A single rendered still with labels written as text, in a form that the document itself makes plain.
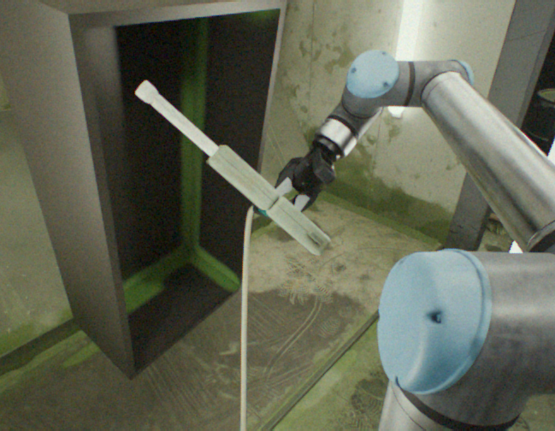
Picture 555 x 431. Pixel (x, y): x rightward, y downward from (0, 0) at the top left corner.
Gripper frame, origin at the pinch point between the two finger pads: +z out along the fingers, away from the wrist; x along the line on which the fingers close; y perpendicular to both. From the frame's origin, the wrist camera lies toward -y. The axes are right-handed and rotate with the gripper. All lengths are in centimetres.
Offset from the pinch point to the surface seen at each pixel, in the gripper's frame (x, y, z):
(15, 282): 36, 138, 91
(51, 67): 51, 6, 7
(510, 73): -79, 82, -156
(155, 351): -21, 70, 60
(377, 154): -87, 169, -110
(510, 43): -66, 80, -164
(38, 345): 8, 135, 110
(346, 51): -20, 170, -145
